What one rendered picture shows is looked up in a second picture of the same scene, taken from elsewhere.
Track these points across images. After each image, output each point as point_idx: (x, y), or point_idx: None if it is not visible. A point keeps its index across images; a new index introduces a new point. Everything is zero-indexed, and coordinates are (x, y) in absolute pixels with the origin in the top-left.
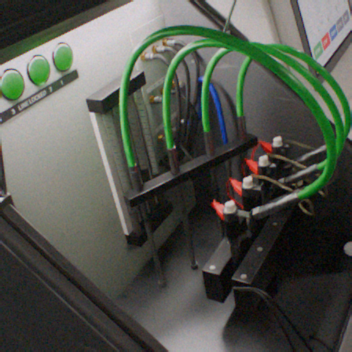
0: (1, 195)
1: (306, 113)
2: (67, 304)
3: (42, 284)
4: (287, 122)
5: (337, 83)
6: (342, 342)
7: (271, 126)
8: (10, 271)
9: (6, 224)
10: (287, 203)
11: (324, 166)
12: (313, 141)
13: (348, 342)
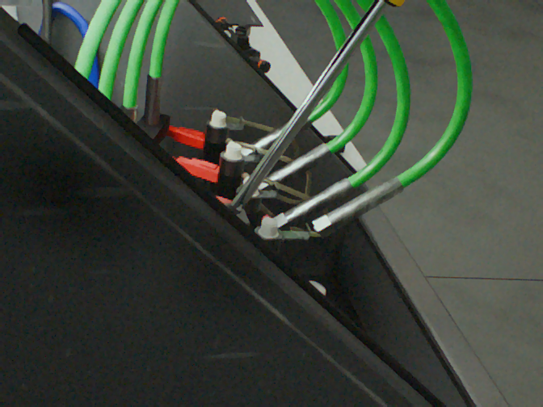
0: (239, 208)
1: (242, 68)
2: (366, 390)
3: (328, 365)
4: (206, 87)
5: (336, 13)
6: (470, 395)
7: (174, 95)
8: (236, 371)
9: (271, 262)
10: (382, 199)
11: (339, 147)
12: (247, 117)
13: (479, 392)
